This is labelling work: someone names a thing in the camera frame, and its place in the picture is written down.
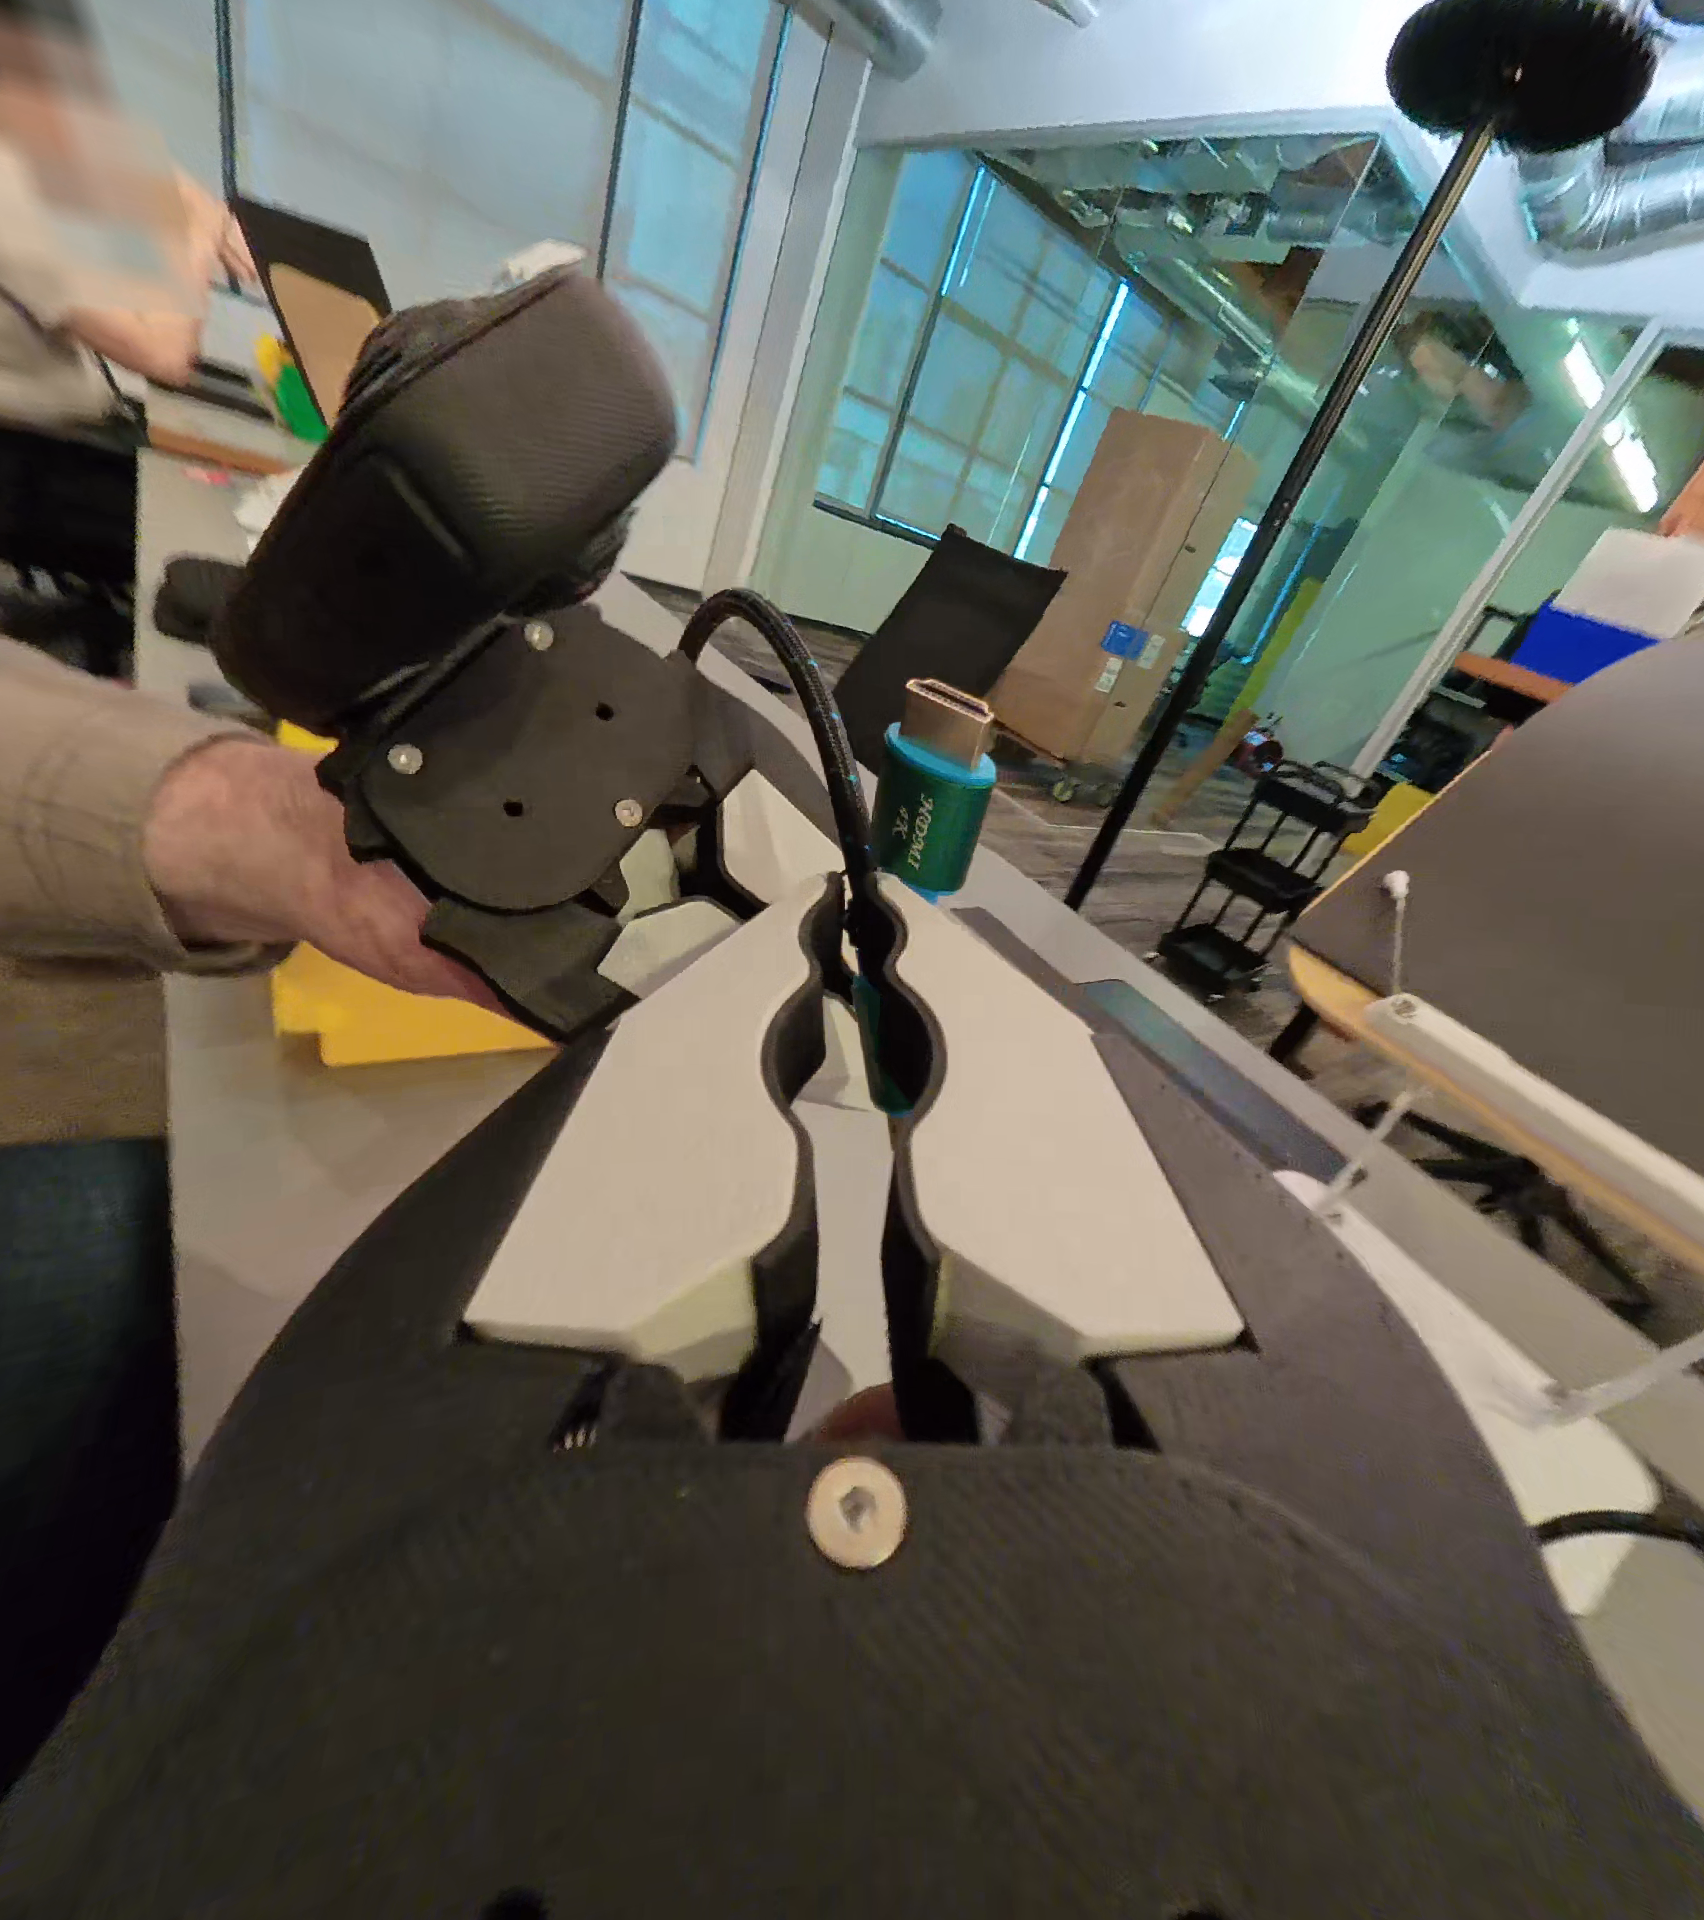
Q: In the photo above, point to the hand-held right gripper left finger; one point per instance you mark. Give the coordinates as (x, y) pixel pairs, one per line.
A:
(642, 1171)

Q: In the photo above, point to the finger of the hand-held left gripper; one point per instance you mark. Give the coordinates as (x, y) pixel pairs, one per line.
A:
(664, 944)
(774, 832)

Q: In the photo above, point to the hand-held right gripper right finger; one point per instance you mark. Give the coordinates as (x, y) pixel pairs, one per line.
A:
(1063, 1171)

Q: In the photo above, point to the person's left forearm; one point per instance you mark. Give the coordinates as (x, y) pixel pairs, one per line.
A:
(13, 780)

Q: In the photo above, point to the person's left hand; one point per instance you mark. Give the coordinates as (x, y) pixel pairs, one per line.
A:
(267, 855)

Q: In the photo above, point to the black and brown panel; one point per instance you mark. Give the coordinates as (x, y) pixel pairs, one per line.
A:
(321, 309)

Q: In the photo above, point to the black folded panel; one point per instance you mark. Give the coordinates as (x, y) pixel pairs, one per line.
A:
(950, 631)

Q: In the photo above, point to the yellow plastic bin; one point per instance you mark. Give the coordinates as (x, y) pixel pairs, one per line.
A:
(386, 1029)

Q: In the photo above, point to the black utility cart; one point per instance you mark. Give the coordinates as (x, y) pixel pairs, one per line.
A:
(1264, 879)

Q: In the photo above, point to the black office chair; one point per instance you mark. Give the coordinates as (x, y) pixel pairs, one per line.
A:
(56, 510)

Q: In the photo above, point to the tall cardboard box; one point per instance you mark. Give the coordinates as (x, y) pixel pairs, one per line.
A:
(1137, 571)

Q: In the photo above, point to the black chair base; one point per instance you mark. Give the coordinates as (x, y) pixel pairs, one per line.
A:
(1512, 1171)

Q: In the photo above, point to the small yellow crate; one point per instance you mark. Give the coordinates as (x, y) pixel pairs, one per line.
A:
(1392, 819)

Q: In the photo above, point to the black board with wooden edge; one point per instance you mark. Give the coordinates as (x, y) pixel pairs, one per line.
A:
(1616, 840)

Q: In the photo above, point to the person's jeans leg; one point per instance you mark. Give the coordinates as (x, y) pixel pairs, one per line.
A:
(26, 1425)

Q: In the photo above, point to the wooden table with black legs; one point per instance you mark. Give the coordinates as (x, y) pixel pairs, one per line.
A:
(1512, 674)

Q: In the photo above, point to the black stand with round head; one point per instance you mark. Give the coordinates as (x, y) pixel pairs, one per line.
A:
(1521, 68)

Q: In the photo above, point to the silver ceiling duct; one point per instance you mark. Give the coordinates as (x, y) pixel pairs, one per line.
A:
(1677, 135)

